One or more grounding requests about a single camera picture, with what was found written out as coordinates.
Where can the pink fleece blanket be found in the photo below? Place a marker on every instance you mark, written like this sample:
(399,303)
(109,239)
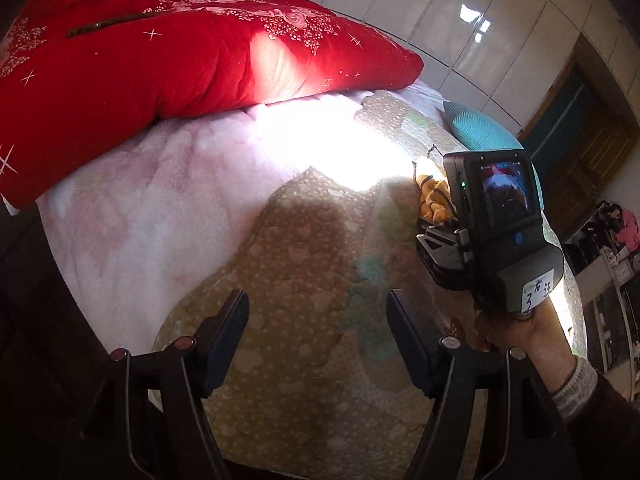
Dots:
(165,200)

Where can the orange striped small garment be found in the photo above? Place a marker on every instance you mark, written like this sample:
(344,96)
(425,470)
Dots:
(435,195)

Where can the cluttered storage rack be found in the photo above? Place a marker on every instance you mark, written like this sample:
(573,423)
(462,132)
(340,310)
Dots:
(607,285)

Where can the white glossy wardrobe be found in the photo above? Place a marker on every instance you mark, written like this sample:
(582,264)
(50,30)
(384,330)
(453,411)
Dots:
(475,25)

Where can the pink cloth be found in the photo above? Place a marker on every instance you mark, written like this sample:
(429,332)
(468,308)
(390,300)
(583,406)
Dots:
(630,232)

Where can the brown wooden door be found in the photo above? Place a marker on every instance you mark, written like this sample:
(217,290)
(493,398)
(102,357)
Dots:
(585,140)

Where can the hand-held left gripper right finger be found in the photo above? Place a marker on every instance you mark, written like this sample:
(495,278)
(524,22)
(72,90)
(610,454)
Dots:
(410,345)

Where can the beige dotted patchwork bedspread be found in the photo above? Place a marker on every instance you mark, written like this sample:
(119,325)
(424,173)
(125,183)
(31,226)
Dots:
(310,270)

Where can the teal knitted pillow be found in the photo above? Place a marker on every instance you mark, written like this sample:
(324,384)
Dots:
(475,125)

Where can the person's right forearm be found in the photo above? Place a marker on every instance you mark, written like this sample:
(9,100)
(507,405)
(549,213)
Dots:
(600,420)

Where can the person's right hand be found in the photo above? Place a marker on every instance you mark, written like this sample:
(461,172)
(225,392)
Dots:
(540,345)

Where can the red embroidered quilt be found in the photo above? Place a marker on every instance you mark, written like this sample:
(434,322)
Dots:
(150,60)

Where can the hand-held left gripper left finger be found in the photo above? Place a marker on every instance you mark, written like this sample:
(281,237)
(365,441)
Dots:
(227,342)

